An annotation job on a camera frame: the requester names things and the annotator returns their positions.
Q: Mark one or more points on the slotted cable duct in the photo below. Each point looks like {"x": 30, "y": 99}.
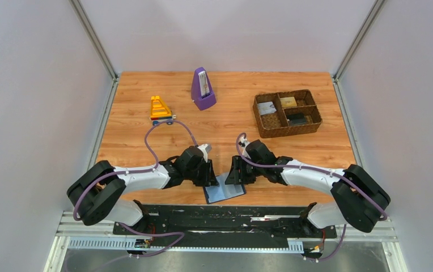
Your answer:
{"x": 131, "y": 243}

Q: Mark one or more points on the yellow toy on wheels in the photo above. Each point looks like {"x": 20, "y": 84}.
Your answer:
{"x": 160, "y": 112}

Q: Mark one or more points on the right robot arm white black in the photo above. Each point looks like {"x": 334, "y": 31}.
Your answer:
{"x": 358, "y": 199}

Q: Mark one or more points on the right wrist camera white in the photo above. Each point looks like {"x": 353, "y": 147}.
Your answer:
{"x": 243, "y": 142}

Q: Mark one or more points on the purple metronome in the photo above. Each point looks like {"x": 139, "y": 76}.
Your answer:
{"x": 201, "y": 91}

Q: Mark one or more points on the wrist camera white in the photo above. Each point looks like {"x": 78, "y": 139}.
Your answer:
{"x": 205, "y": 149}
{"x": 243, "y": 142}

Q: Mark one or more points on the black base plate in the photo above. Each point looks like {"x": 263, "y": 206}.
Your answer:
{"x": 230, "y": 226}

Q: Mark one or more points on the brown wicker divided basket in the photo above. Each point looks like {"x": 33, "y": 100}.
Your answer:
{"x": 287, "y": 113}

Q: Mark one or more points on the gold card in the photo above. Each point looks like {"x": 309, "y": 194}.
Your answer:
{"x": 288, "y": 102}

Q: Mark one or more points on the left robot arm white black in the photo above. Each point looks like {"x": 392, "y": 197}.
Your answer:
{"x": 96, "y": 195}

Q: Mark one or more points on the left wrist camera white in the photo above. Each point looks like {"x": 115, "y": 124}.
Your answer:
{"x": 205, "y": 149}

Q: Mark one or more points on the blue leather card holder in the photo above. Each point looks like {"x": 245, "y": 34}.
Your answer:
{"x": 221, "y": 192}

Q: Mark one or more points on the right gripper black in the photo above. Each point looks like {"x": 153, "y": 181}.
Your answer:
{"x": 237, "y": 174}

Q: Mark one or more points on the white silver card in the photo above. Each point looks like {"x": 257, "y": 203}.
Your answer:
{"x": 266, "y": 108}

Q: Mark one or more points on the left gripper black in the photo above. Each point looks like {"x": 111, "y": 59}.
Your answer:
{"x": 209, "y": 179}

